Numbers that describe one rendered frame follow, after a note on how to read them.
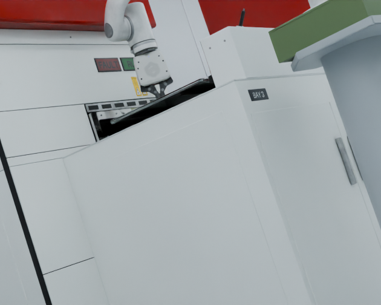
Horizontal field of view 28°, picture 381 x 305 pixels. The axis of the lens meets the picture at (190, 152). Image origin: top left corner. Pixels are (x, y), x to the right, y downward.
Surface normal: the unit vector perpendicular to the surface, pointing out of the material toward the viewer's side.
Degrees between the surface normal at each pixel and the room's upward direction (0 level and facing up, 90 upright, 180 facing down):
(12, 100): 90
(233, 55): 90
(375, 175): 90
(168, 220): 90
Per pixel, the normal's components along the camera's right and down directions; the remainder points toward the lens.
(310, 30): -0.67, 0.16
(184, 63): 0.76, -0.31
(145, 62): 0.02, -0.14
